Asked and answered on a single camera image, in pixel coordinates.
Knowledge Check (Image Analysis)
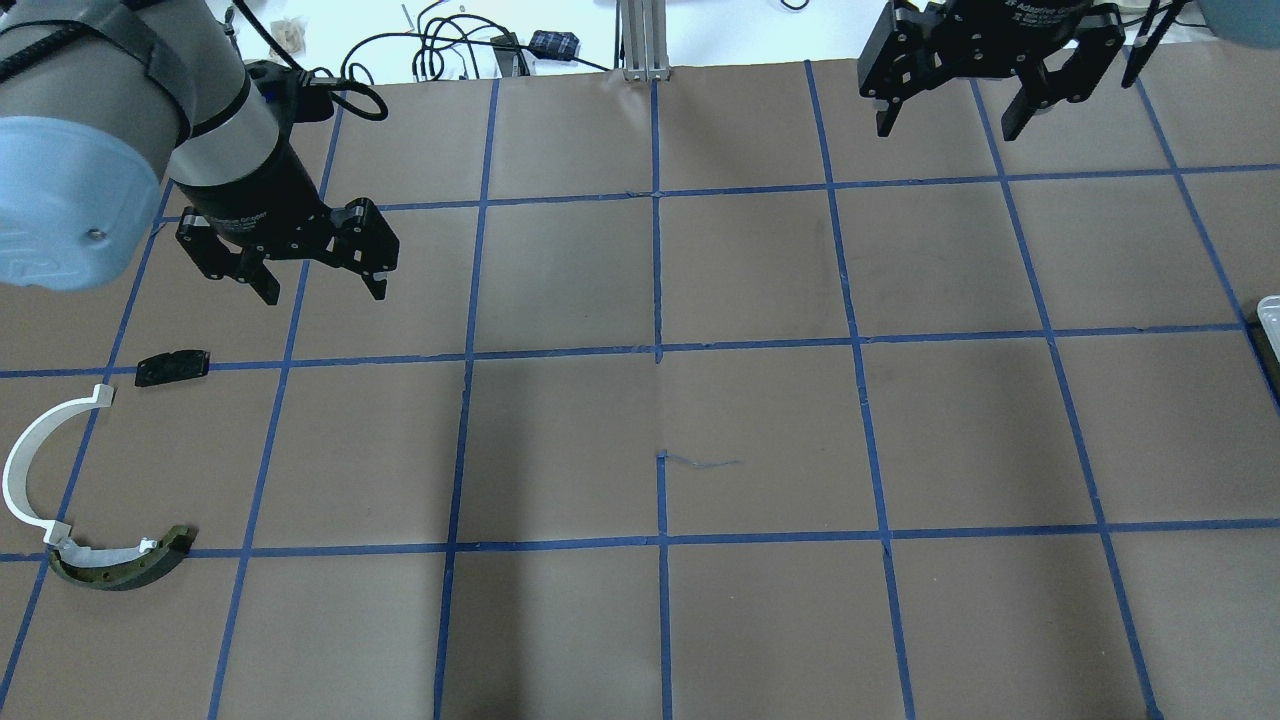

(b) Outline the white curved plastic arc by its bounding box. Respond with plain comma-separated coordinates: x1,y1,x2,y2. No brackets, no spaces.
3,383,115,547

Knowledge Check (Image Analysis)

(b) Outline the aluminium frame post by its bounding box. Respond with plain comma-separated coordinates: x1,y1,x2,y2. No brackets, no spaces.
614,0,671,82

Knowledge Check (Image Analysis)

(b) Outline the silver metal tray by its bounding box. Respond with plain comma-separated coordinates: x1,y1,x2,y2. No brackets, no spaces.
1254,293,1279,395

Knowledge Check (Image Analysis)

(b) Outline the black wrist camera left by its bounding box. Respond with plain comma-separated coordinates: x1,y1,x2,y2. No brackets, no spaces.
246,60,338,129

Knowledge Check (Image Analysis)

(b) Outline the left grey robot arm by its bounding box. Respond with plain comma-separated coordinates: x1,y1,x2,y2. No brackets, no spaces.
1,1,401,305

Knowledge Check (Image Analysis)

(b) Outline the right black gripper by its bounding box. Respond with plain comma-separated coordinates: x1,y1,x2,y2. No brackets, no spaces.
858,1,1125,142

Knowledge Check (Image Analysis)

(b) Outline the small black plastic part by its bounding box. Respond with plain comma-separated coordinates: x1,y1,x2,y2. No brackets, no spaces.
134,348,211,388

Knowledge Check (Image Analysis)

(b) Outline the olive green brake shoe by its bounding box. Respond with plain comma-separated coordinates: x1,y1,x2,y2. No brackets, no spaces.
47,525,198,592

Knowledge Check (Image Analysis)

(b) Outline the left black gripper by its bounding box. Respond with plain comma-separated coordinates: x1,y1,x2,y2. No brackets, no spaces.
175,140,401,305

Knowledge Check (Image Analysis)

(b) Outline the small blue checkered device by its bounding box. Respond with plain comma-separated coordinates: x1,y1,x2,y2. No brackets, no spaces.
527,29,581,61

